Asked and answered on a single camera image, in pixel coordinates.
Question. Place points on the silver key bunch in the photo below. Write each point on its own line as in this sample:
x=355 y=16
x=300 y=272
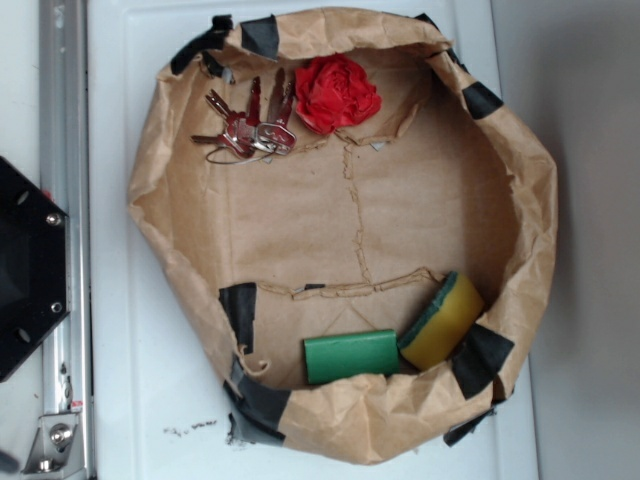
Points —
x=245 y=134

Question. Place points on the green rectangular block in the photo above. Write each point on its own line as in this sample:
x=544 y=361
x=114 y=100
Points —
x=331 y=358

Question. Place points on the brown paper bag tray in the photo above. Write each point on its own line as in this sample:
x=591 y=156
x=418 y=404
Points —
x=350 y=232

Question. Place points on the yellow green sponge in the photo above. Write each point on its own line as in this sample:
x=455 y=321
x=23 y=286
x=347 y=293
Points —
x=445 y=322

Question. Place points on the red crumpled paper ball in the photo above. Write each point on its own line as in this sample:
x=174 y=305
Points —
x=334 y=92

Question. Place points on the white plastic tray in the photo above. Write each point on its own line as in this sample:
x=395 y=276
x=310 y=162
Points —
x=160 y=411

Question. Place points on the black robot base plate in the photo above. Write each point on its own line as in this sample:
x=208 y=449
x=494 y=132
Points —
x=34 y=287

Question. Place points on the aluminium frame rail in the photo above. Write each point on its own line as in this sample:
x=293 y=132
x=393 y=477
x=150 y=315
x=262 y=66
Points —
x=64 y=443

